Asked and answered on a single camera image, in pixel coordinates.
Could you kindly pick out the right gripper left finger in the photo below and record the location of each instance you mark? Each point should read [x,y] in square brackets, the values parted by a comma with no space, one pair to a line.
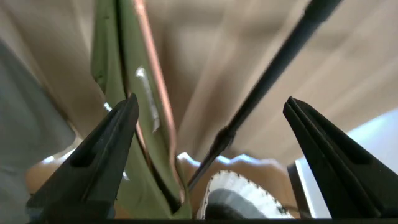
[90,174]

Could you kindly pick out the black clothes rack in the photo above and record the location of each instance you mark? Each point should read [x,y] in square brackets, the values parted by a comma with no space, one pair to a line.
[273,68]

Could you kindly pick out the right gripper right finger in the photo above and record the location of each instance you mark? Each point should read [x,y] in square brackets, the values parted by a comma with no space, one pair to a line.
[348,180]

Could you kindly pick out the pale grey shorts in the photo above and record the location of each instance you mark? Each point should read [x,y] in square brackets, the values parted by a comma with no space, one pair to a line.
[28,124]

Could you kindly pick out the green garment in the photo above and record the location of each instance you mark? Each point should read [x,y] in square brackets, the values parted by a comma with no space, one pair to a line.
[140,124]

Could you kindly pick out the beige curtain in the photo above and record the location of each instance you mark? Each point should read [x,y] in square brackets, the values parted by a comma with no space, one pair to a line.
[217,46]

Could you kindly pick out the pink clothes hanger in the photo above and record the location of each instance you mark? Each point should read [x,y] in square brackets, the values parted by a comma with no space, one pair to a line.
[158,77]

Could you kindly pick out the white laundry basket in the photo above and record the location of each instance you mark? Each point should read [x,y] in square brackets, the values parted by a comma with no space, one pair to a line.
[242,189]

